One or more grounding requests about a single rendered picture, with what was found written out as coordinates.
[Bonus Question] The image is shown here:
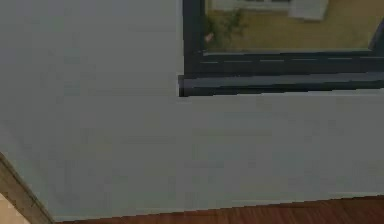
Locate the dark framed window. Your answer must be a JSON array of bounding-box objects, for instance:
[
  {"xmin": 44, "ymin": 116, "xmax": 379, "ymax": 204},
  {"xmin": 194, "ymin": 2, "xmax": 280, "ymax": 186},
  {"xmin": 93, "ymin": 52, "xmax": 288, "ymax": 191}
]
[{"xmin": 177, "ymin": 0, "xmax": 384, "ymax": 98}]

